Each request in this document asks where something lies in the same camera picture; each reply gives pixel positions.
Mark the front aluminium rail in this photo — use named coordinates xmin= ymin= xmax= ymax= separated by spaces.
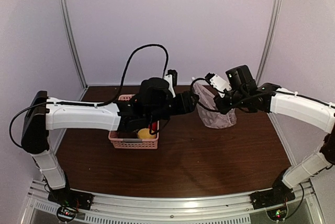
xmin=18 ymin=180 xmax=326 ymax=223

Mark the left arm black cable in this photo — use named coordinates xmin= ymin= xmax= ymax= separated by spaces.
xmin=96 ymin=43 xmax=170 ymax=108

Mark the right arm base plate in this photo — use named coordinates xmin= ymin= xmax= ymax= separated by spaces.
xmin=250 ymin=189 xmax=296 ymax=210

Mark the clear zip top bag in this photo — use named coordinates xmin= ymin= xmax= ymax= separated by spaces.
xmin=192 ymin=77 xmax=237 ymax=129

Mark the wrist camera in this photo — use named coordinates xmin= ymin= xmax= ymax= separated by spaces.
xmin=205 ymin=73 xmax=231 ymax=98
xmin=164 ymin=70 xmax=178 ymax=98

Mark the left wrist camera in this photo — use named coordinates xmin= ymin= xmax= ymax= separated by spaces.
xmin=164 ymin=70 xmax=178 ymax=98

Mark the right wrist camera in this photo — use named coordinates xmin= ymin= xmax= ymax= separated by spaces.
xmin=205 ymin=73 xmax=231 ymax=98

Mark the pink plastic basket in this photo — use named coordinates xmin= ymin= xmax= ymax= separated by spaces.
xmin=108 ymin=93 xmax=160 ymax=150

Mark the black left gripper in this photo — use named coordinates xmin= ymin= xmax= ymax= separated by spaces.
xmin=147 ymin=90 xmax=199 ymax=125

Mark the right aluminium frame post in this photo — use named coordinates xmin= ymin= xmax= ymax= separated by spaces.
xmin=255 ymin=0 xmax=283 ymax=84

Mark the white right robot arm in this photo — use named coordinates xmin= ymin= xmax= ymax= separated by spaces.
xmin=209 ymin=79 xmax=334 ymax=204

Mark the aluminium frame post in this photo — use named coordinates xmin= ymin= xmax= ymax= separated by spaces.
xmin=255 ymin=0 xmax=283 ymax=84
xmin=59 ymin=0 xmax=88 ymax=89

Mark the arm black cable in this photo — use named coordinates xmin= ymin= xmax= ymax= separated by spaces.
xmin=96 ymin=43 xmax=170 ymax=108
xmin=189 ymin=77 xmax=218 ymax=112

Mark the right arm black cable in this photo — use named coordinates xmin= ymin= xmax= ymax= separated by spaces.
xmin=189 ymin=77 xmax=218 ymax=112

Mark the red toy fruit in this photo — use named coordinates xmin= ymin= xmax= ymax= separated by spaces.
xmin=149 ymin=122 xmax=158 ymax=135

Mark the yellow toy fruit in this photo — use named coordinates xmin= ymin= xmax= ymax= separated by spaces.
xmin=137 ymin=128 xmax=156 ymax=139

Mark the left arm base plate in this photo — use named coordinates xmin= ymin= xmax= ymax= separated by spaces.
xmin=48 ymin=187 xmax=94 ymax=210

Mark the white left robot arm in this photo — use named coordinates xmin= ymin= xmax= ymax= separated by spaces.
xmin=21 ymin=76 xmax=196 ymax=205

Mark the left aluminium frame post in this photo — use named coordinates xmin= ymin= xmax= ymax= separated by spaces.
xmin=59 ymin=0 xmax=88 ymax=89

